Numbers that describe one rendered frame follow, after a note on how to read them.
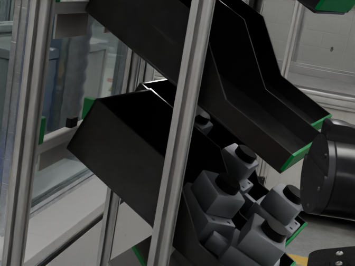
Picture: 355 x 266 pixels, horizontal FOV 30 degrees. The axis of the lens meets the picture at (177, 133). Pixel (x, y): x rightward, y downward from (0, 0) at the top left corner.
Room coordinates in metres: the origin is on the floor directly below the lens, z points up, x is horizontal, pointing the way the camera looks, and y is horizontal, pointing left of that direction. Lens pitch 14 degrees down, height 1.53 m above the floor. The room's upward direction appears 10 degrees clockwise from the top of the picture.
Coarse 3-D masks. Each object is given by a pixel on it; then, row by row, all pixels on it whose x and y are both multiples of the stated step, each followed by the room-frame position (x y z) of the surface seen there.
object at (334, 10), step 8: (304, 0) 0.64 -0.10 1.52; (312, 0) 0.64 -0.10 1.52; (320, 0) 0.63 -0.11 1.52; (328, 0) 0.64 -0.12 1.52; (336, 0) 0.67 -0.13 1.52; (344, 0) 0.70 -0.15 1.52; (352, 0) 0.74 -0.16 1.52; (312, 8) 0.64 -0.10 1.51; (320, 8) 0.64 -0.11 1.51; (328, 8) 0.67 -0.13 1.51; (336, 8) 0.70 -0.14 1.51; (344, 8) 0.73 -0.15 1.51
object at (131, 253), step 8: (144, 240) 0.79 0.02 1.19; (136, 248) 0.70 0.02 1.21; (144, 248) 0.77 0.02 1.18; (120, 256) 0.70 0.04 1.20; (128, 256) 0.70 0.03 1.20; (136, 256) 0.70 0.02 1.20; (144, 256) 0.76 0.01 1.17; (176, 256) 0.81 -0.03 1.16; (112, 264) 0.71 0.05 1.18; (120, 264) 0.70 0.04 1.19; (128, 264) 0.70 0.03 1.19; (136, 264) 0.69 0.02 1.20; (144, 264) 0.69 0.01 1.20; (176, 264) 0.80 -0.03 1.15; (184, 264) 0.81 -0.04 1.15; (192, 264) 0.80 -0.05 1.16
